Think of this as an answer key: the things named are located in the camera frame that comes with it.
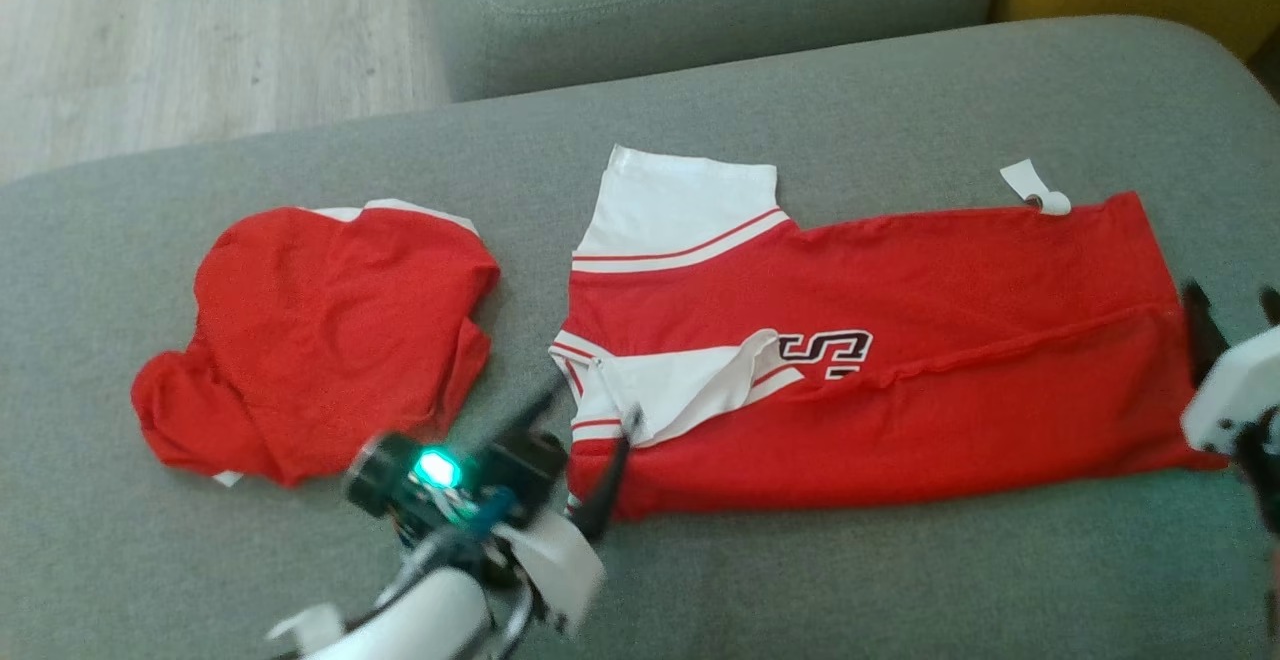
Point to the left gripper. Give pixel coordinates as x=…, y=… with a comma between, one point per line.
x=520, y=475

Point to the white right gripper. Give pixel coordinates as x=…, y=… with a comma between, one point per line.
x=1235, y=395

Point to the plain red garment white trim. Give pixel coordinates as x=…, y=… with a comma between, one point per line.
x=330, y=330

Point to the red jersey with number print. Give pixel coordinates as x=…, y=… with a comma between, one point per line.
x=950, y=290

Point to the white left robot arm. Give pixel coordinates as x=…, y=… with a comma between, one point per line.
x=430, y=620

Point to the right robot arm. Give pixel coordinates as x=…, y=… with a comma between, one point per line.
x=1262, y=470

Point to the yellow and grey sofa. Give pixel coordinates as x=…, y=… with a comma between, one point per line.
x=700, y=10

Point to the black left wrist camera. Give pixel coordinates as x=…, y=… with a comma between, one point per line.
x=385, y=475

